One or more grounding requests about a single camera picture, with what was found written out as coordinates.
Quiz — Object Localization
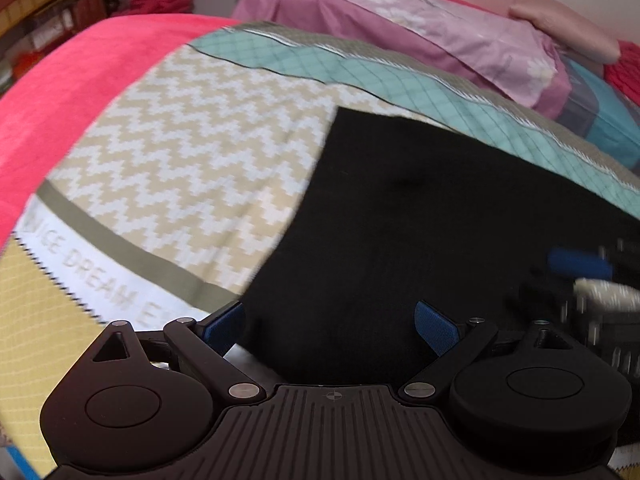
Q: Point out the wooden shelf with clutter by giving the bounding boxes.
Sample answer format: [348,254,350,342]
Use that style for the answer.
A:
[1,0,120,93]

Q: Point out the peach folded cloth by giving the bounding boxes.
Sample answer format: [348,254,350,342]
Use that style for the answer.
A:
[509,0,620,65]

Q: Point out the red knitted cloth right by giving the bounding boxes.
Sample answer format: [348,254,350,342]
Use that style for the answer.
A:
[603,41,640,106]

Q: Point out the red fleece blanket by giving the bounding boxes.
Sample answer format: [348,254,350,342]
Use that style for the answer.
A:
[1,14,236,242]

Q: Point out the zigzag patterned bed sheet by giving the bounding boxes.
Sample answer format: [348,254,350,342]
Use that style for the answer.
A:
[1,24,639,479]

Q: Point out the pink purple pillow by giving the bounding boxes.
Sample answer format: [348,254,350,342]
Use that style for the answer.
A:
[232,0,570,118]

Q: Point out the blue grey striped pillow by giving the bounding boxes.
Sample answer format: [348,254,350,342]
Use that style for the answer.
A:
[555,55,640,174]

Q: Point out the black pants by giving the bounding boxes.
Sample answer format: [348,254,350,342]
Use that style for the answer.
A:
[241,108,639,385]

